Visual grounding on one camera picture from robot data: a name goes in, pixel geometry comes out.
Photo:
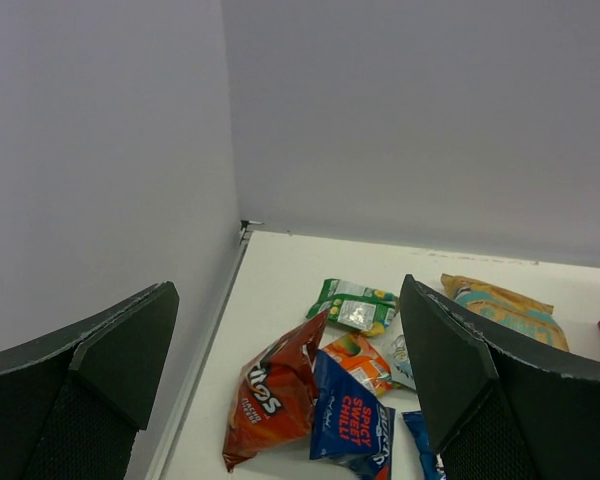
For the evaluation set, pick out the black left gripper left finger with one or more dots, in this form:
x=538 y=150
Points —
x=72 y=401

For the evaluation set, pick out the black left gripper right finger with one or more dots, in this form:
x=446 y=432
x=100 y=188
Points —
x=498 y=404

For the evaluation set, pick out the dark blue snack bag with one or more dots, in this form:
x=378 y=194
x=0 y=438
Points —
x=430 y=462

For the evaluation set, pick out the brown kraft snack bag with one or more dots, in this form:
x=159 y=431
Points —
x=515 y=311

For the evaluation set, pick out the small silver blue snack packet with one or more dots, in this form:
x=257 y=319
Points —
x=397 y=357

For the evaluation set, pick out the blue spicy chilli snack bag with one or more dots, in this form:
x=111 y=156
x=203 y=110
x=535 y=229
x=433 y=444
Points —
x=351 y=427

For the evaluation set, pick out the orange snack packet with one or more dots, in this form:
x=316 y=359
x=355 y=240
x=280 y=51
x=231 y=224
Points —
x=356 y=355

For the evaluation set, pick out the green yellow chips bag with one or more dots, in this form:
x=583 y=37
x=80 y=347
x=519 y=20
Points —
x=366 y=310

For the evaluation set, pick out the red snack packet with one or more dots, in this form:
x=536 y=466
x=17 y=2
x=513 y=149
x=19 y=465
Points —
x=275 y=397

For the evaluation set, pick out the aluminium left table rail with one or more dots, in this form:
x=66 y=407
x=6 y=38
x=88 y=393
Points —
x=173 y=427

